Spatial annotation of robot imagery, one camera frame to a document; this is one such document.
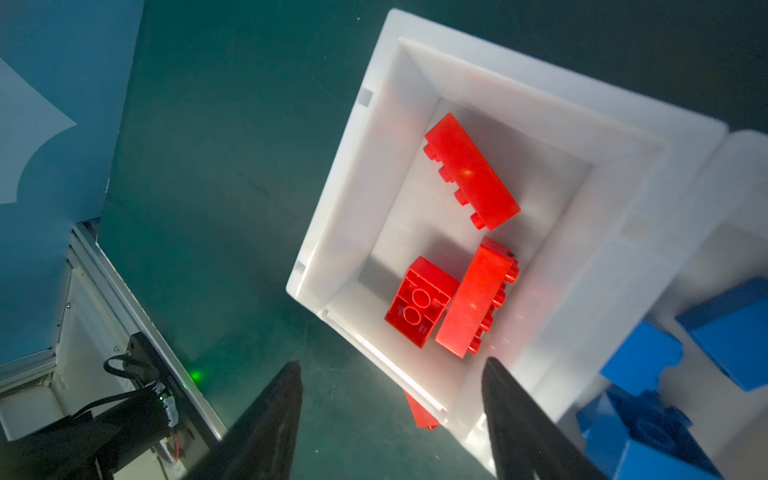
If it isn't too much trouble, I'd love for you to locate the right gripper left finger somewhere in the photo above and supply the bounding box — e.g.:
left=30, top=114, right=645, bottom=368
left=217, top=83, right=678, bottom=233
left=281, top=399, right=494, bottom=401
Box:
left=186, top=361, right=303, bottom=479

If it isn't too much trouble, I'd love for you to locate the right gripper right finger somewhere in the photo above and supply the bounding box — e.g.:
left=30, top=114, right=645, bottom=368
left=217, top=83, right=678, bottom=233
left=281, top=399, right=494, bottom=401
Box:
left=481, top=357, right=605, bottom=480

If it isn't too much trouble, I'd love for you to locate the blue brick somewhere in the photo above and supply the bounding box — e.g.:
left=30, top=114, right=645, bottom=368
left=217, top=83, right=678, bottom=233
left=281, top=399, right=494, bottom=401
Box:
left=600, top=316, right=683, bottom=396
left=676, top=277, right=767, bottom=392
left=576, top=386, right=722, bottom=479

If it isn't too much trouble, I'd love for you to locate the red brick top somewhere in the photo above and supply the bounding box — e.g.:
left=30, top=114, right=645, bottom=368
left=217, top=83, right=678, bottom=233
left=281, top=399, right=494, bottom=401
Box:
left=405, top=392, right=441, bottom=430

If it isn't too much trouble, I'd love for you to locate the blue brick top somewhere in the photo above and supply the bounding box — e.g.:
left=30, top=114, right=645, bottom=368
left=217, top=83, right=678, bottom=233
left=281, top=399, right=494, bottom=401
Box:
left=600, top=316, right=683, bottom=396

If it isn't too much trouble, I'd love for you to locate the long red brick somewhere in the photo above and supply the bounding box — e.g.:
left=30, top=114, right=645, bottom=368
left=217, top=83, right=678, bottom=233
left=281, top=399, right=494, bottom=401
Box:
left=423, top=113, right=521, bottom=231
left=436, top=237, right=520, bottom=359

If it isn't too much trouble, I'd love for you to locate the white left bin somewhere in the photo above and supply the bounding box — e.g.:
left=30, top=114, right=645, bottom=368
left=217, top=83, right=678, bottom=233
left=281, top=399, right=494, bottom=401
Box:
left=286, top=9, right=729, bottom=470

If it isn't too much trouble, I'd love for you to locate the white bin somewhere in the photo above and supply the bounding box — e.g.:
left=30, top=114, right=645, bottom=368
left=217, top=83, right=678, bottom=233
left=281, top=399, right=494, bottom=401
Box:
left=576, top=131, right=767, bottom=479
left=286, top=9, right=729, bottom=470

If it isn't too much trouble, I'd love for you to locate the white middle bin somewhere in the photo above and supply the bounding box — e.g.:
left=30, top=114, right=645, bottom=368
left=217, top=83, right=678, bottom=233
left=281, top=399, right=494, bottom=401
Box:
left=576, top=131, right=767, bottom=479

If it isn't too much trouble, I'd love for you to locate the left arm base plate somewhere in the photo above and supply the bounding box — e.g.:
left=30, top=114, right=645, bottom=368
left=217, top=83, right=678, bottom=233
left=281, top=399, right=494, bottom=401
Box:
left=70, top=333, right=220, bottom=479

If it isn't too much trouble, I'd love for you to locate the aluminium rail base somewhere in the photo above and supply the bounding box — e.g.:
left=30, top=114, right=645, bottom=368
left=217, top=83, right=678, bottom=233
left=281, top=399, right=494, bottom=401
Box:
left=1, top=219, right=227, bottom=479

